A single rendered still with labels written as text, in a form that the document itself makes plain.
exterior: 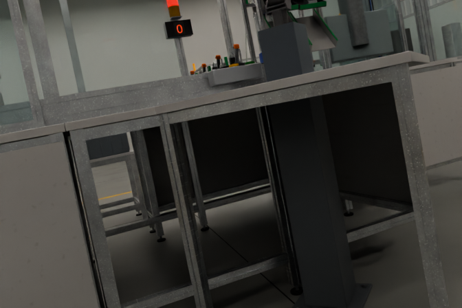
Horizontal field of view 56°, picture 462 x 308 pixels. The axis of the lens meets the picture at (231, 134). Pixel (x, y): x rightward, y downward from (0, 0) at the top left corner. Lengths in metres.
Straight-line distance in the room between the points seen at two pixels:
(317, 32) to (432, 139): 1.39
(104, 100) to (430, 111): 2.28
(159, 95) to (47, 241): 0.65
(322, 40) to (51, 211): 1.39
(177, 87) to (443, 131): 2.13
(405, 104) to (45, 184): 1.17
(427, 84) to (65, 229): 2.49
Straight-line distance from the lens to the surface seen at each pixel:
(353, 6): 3.09
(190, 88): 1.72
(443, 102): 3.34
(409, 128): 1.30
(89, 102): 1.66
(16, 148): 1.62
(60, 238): 1.63
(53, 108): 1.67
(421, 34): 3.36
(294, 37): 1.58
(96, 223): 1.62
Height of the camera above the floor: 0.79
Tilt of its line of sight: 3 degrees down
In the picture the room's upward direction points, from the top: 11 degrees counter-clockwise
